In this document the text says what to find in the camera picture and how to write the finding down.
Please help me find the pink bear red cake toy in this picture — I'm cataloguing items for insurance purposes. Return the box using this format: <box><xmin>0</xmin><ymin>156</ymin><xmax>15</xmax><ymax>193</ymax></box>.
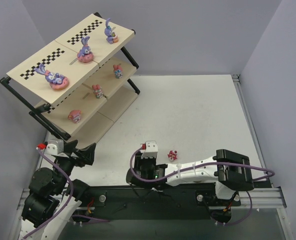
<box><xmin>167</xmin><ymin>150</ymin><xmax>177</xmax><ymax>162</ymax></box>

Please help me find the pink figure flower wreath toy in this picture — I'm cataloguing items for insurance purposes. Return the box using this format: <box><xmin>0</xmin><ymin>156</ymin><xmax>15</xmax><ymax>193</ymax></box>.
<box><xmin>92</xmin><ymin>84</ymin><xmax>103</xmax><ymax>99</ymax></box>

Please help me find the pink figure blue sunglasses toy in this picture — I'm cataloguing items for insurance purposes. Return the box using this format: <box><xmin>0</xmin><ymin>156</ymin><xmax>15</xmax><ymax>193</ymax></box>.
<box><xmin>113</xmin><ymin>64</ymin><xmax>123</xmax><ymax>79</ymax></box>

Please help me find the purple bunny holding cupcake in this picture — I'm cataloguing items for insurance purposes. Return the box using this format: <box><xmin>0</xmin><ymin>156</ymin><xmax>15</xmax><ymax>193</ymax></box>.
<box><xmin>104</xmin><ymin>18</ymin><xmax>119</xmax><ymax>44</ymax></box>

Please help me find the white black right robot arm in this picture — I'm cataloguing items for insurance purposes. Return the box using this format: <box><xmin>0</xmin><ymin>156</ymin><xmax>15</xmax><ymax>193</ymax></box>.
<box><xmin>126</xmin><ymin>148</ymin><xmax>254</xmax><ymax>200</ymax></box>

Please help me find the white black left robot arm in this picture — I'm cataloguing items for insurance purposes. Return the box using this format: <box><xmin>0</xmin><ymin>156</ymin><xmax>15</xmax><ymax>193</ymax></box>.
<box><xmin>19</xmin><ymin>139</ymin><xmax>96</xmax><ymax>240</ymax></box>

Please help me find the beige three-tier shelf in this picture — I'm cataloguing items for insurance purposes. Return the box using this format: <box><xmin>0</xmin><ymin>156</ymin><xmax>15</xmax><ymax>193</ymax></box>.
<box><xmin>0</xmin><ymin>13</ymin><xmax>140</xmax><ymax>148</ymax></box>

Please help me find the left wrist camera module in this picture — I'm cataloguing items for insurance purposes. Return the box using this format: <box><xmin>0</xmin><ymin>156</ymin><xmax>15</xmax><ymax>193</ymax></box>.
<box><xmin>36</xmin><ymin>139</ymin><xmax>65</xmax><ymax>157</ymax></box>

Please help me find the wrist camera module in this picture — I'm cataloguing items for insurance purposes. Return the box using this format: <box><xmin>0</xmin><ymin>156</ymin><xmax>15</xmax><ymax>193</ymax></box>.
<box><xmin>140</xmin><ymin>140</ymin><xmax>158</xmax><ymax>159</ymax></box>
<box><xmin>36</xmin><ymin>139</ymin><xmax>65</xmax><ymax>157</ymax></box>

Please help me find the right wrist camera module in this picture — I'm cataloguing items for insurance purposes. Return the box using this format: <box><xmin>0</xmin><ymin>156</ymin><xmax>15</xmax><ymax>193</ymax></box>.
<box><xmin>140</xmin><ymin>140</ymin><xmax>158</xmax><ymax>159</ymax></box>

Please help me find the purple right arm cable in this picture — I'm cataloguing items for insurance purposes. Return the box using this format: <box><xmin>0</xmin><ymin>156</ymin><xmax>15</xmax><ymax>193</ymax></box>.
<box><xmin>129</xmin><ymin>147</ymin><xmax>275</xmax><ymax>227</ymax></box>

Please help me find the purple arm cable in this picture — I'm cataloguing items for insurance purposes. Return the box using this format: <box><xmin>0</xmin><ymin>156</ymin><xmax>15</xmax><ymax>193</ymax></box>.
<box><xmin>129</xmin><ymin>147</ymin><xmax>275</xmax><ymax>227</ymax></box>
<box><xmin>21</xmin><ymin>148</ymin><xmax>111</xmax><ymax>240</ymax></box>

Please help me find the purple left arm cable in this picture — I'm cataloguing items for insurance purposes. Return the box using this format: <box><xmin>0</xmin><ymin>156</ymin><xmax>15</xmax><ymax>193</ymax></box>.
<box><xmin>21</xmin><ymin>148</ymin><xmax>111</xmax><ymax>240</ymax></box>

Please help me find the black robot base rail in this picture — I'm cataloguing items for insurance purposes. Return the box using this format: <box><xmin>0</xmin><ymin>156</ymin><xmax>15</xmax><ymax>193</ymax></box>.
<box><xmin>72</xmin><ymin>183</ymin><xmax>241</xmax><ymax>223</ymax></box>

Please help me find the aluminium table frame rail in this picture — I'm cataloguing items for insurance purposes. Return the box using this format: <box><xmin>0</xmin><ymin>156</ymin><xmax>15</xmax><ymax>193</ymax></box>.
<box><xmin>234</xmin><ymin>187</ymin><xmax>287</xmax><ymax>209</ymax></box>

